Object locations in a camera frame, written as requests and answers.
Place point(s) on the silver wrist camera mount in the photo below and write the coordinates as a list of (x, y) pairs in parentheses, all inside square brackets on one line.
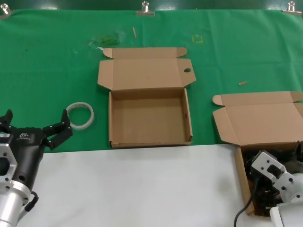
[(265, 163), (7, 175)]

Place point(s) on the clear tape roll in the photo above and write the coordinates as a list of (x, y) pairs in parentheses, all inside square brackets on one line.
[(82, 127)]

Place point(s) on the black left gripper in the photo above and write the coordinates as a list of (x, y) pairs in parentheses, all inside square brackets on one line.
[(26, 151)]

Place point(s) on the thin wooden stick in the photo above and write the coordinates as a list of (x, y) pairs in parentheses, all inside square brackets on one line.
[(134, 32)]

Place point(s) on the green table cloth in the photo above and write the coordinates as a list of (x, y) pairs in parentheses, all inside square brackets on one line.
[(47, 71)]

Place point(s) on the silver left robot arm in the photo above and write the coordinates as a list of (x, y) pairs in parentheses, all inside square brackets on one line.
[(9, 203)]

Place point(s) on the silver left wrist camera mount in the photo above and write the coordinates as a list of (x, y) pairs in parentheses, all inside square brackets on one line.
[(7, 175)]

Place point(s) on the cardboard box with round hole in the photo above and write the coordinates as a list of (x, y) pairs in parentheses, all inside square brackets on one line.
[(146, 71)]

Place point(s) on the metal binder clip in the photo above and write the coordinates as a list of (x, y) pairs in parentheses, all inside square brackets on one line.
[(291, 10), (5, 11), (145, 12)]

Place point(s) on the clear plastic wrapper scrap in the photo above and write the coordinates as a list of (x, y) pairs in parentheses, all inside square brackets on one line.
[(109, 39)]

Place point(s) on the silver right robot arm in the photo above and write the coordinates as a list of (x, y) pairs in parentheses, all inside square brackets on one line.
[(291, 189)]

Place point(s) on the short wooden piece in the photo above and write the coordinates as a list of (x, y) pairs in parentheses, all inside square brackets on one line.
[(243, 83)]

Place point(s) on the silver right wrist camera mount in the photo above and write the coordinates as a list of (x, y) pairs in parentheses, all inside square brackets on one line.
[(265, 163)]

